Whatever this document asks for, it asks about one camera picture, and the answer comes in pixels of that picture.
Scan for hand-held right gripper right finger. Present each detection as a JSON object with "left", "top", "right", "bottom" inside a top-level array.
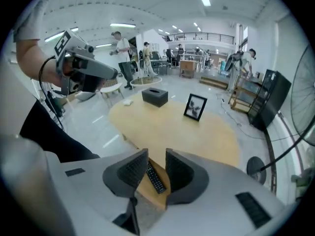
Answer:
[{"left": 150, "top": 148, "right": 296, "bottom": 236}]

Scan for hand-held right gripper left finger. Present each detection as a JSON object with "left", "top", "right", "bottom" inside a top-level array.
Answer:
[{"left": 45, "top": 148, "right": 150, "bottom": 236}]

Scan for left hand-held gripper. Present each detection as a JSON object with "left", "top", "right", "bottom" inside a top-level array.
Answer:
[{"left": 54, "top": 29, "right": 119, "bottom": 96}]

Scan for black remote control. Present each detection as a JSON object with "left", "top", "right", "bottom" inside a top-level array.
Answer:
[{"left": 146, "top": 161, "right": 167, "bottom": 194}]

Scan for person's left forearm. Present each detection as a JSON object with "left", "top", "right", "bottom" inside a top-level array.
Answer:
[{"left": 16, "top": 38, "right": 64, "bottom": 86}]

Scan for round wooden table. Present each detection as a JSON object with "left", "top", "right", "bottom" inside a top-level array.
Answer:
[{"left": 108, "top": 92, "right": 241, "bottom": 168}]

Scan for grey round cushion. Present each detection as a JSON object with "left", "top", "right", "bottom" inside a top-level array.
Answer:
[{"left": 75, "top": 91, "right": 95, "bottom": 102}]

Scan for brown cardboard box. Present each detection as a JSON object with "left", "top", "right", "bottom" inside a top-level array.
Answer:
[{"left": 60, "top": 92, "right": 77, "bottom": 105}]

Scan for dark vanity cabinet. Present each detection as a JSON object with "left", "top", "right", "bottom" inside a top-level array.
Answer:
[{"left": 46, "top": 89, "right": 66, "bottom": 116}]

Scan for black standing fan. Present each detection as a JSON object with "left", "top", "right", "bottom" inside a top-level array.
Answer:
[{"left": 247, "top": 44, "right": 315, "bottom": 185}]

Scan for round beige glass-top table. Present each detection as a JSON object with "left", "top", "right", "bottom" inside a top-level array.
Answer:
[{"left": 129, "top": 76, "right": 162, "bottom": 90}]

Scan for black leather tissue box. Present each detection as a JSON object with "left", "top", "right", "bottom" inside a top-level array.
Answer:
[{"left": 141, "top": 88, "right": 169, "bottom": 108}]

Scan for person's black trousers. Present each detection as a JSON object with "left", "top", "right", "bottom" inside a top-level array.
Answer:
[{"left": 19, "top": 99, "right": 100, "bottom": 163}]

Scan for grey-green bag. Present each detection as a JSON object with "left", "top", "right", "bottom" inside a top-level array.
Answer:
[{"left": 291, "top": 167, "right": 315, "bottom": 199}]

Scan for person's white shirt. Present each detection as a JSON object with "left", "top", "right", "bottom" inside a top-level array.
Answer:
[{"left": 12, "top": 0, "right": 56, "bottom": 43}]

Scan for small brown wooden cabinet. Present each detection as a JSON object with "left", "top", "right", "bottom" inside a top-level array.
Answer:
[{"left": 179, "top": 59, "right": 197, "bottom": 79}]

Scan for wooden shelf rack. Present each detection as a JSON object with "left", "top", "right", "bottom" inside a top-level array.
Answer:
[{"left": 228, "top": 76, "right": 263, "bottom": 113}]

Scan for black mezzanine railing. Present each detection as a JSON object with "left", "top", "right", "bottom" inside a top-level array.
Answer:
[{"left": 168, "top": 32, "right": 236, "bottom": 44}]

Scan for black cabinet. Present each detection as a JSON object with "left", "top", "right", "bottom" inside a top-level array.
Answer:
[{"left": 248, "top": 69, "right": 292, "bottom": 132}]

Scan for wooden step platform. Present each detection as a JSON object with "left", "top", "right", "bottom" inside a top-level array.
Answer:
[{"left": 198, "top": 75, "right": 229, "bottom": 90}]

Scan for gold wire chair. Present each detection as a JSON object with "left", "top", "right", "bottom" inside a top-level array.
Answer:
[{"left": 99, "top": 79, "right": 124, "bottom": 106}]

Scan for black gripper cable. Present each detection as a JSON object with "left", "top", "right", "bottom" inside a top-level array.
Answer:
[{"left": 38, "top": 79, "right": 65, "bottom": 132}]

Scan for black floor cable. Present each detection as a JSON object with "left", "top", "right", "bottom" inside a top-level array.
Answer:
[{"left": 216, "top": 92, "right": 265, "bottom": 140}]

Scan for black picture frame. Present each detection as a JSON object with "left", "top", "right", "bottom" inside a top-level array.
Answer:
[{"left": 183, "top": 93, "right": 208, "bottom": 122}]

